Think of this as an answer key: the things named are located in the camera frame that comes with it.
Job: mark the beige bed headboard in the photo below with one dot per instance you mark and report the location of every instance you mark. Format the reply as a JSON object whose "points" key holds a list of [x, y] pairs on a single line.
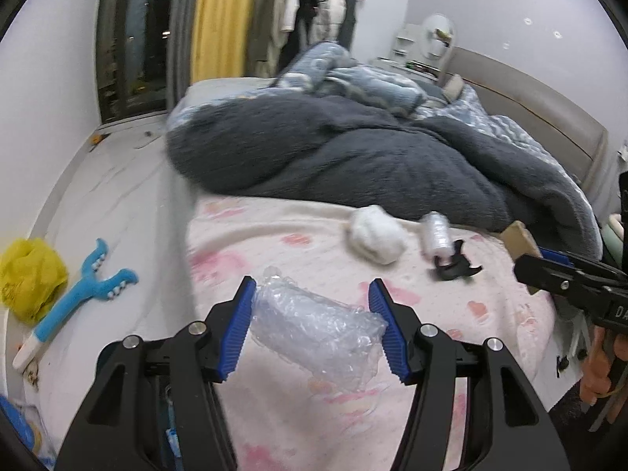
{"points": [[539, 103]]}

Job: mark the dark glass door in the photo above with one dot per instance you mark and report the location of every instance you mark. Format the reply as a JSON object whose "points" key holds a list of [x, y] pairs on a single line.
{"points": [[132, 44]]}

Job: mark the grey curtain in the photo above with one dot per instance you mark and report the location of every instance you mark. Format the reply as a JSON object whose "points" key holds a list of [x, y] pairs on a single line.
{"points": [[184, 34]]}

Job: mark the small orange floor object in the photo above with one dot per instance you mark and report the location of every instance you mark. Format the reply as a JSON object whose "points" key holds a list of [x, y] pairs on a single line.
{"points": [[96, 139]]}

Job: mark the yellow plastic bag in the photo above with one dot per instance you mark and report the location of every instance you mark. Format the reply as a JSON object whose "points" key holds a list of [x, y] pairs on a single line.
{"points": [[29, 279]]}

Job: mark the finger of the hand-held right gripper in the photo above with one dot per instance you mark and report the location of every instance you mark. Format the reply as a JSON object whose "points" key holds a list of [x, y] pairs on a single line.
{"points": [[539, 270], [559, 256]]}

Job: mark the clear plastic roll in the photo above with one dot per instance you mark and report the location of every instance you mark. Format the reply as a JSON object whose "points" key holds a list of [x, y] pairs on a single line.
{"points": [[436, 235]]}

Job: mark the dark blue pillow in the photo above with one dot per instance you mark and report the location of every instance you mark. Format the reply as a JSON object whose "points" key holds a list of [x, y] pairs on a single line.
{"points": [[431, 92]]}

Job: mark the pink printed blanket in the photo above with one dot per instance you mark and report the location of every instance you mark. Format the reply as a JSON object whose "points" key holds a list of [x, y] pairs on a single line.
{"points": [[304, 245]]}

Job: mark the clear bubble wrap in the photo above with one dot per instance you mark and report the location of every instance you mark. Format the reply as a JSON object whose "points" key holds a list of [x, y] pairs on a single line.
{"points": [[314, 333]]}

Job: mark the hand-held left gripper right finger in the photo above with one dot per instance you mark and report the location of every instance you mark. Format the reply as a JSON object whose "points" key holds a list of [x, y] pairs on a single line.
{"points": [[387, 328]]}

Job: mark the clothes on hanging rail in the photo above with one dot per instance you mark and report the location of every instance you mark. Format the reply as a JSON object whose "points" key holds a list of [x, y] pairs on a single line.
{"points": [[265, 10]]}

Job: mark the dark grey fleece blanket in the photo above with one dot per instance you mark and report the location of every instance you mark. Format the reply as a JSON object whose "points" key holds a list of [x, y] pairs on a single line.
{"points": [[343, 152]]}

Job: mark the blue plush toy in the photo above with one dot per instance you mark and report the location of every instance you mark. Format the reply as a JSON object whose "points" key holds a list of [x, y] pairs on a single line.
{"points": [[73, 299]]}

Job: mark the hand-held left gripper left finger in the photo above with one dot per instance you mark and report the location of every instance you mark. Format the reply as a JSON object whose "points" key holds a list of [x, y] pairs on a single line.
{"points": [[240, 324]]}

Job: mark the large white tissue wad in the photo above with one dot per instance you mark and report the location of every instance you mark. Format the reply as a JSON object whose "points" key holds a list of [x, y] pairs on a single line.
{"points": [[378, 235]]}

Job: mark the black plastic clip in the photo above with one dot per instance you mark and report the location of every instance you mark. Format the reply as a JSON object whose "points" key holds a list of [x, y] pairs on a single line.
{"points": [[454, 269]]}

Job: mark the blue patterned duvet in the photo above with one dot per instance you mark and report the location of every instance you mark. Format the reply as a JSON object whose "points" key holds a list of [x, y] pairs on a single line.
{"points": [[490, 127]]}

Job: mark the beige pillow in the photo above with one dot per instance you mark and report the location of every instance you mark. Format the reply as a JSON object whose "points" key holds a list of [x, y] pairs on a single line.
{"points": [[454, 87]]}

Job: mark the person's right hand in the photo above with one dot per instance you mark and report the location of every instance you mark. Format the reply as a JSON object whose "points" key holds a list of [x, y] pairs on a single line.
{"points": [[594, 368]]}

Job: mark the white vanity table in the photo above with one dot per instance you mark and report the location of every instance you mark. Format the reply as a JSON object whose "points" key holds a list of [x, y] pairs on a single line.
{"points": [[392, 61]]}

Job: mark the dark grey pants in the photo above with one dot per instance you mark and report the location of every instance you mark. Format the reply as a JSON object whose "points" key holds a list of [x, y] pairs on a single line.
{"points": [[347, 24]]}

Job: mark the grey bed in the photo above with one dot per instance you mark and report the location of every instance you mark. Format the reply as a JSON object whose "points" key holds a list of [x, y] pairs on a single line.
{"points": [[221, 89]]}

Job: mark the white puffer jacket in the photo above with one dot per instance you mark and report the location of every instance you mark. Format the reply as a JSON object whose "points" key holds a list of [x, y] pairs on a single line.
{"points": [[331, 5]]}

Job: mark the brown cardboard piece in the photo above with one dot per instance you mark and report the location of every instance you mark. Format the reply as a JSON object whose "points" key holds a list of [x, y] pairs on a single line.
{"points": [[520, 240]]}

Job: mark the yellow curtain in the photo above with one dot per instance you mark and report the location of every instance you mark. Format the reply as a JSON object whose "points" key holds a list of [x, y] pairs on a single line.
{"points": [[223, 19]]}

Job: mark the black garment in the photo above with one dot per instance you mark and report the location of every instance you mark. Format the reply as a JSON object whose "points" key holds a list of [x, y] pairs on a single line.
{"points": [[304, 5]]}

